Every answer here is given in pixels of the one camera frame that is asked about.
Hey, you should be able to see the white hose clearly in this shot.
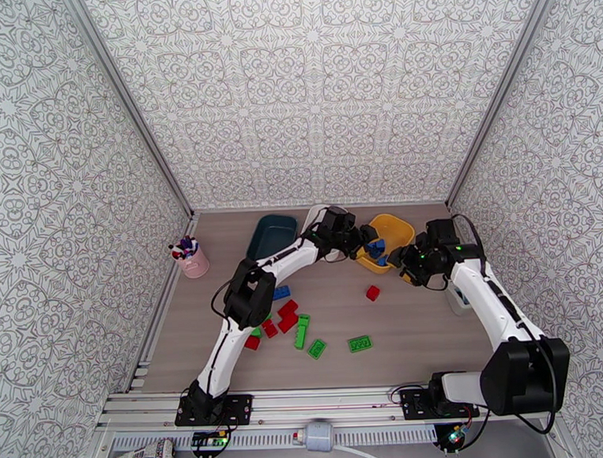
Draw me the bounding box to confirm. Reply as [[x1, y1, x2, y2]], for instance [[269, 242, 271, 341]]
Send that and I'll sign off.
[[334, 442, 392, 458]]

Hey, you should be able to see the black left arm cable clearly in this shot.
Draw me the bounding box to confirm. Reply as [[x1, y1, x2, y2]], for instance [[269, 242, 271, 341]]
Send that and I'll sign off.
[[209, 278, 239, 322]]

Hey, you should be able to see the aluminium corner post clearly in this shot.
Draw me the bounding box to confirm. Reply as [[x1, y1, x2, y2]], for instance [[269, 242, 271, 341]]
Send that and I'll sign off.
[[438, 0, 571, 210], [61, 0, 197, 223]]

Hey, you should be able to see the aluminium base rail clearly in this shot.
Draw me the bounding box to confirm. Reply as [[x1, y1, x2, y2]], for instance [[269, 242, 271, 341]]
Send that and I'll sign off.
[[95, 378, 560, 434]]

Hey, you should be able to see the pink pen cup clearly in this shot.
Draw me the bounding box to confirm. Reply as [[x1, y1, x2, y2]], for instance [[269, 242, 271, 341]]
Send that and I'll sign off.
[[177, 248, 211, 280]]

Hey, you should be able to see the white cylindrical device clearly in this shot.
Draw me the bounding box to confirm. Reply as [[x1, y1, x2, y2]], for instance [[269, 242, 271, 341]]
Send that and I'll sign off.
[[292, 418, 338, 454]]

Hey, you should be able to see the white slotted cable duct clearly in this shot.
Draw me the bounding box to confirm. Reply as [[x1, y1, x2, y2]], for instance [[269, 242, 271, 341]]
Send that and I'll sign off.
[[111, 425, 439, 455]]

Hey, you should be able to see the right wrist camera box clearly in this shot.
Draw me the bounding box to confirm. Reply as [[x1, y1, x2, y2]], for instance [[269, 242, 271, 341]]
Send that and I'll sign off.
[[425, 218, 456, 248]]

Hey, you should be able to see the white and teal tool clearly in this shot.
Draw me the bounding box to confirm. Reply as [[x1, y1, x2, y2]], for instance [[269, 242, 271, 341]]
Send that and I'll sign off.
[[445, 285, 473, 316]]

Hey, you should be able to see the small circuit board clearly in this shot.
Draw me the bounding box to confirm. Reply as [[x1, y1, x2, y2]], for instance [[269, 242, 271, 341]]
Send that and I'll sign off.
[[443, 425, 472, 447], [189, 430, 229, 452]]

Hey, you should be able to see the yellow plastic container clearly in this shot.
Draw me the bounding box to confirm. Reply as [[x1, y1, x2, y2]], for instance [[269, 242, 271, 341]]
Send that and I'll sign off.
[[352, 212, 417, 276]]

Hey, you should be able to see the aluminium side rail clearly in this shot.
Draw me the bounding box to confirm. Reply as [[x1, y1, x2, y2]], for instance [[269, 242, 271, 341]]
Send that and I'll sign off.
[[119, 211, 207, 395]]

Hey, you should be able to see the dark teal plastic container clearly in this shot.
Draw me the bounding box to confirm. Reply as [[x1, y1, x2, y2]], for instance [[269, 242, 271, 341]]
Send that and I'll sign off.
[[245, 214, 301, 270]]

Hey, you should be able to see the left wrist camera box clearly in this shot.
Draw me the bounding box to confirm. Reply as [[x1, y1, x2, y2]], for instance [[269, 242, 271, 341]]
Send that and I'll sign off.
[[326, 205, 358, 232]]

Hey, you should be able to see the white plastic container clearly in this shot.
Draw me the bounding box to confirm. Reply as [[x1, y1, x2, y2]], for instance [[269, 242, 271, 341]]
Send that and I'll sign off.
[[297, 203, 351, 265]]

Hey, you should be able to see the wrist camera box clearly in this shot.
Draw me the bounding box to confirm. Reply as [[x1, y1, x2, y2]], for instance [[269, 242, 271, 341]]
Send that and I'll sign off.
[[326, 205, 358, 232], [425, 218, 456, 248]]

